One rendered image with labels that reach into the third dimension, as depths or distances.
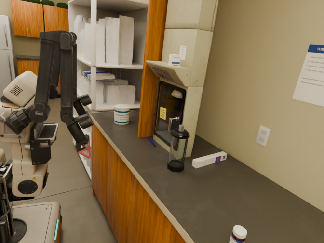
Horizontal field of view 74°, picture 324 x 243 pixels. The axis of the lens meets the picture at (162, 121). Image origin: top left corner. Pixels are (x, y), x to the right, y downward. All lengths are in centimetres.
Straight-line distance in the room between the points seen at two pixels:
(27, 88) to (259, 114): 132
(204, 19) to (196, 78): 31
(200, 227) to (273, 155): 69
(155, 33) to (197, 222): 112
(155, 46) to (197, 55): 37
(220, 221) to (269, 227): 21
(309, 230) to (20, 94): 150
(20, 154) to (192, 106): 105
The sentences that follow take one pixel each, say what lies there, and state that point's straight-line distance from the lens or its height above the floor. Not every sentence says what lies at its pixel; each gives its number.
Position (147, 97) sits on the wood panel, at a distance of 154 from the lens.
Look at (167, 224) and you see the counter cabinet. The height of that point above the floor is 83.
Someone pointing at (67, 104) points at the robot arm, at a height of 128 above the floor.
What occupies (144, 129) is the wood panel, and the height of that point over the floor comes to 100.
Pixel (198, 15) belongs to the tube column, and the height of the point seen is 177.
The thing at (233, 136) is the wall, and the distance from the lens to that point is 160.
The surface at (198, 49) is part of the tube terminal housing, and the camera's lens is 123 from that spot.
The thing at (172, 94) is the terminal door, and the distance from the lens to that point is 134.
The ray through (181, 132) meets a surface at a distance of 117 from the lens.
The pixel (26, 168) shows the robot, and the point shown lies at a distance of 149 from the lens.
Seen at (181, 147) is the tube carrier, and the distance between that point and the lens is 119.
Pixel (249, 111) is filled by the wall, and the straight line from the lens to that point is 149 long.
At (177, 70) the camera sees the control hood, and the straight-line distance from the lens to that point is 117.
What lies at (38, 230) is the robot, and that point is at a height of 28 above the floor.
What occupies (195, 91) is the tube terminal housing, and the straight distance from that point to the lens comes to 127.
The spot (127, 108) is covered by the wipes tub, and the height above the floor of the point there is 109.
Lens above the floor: 162
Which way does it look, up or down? 20 degrees down
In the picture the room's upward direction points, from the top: 7 degrees clockwise
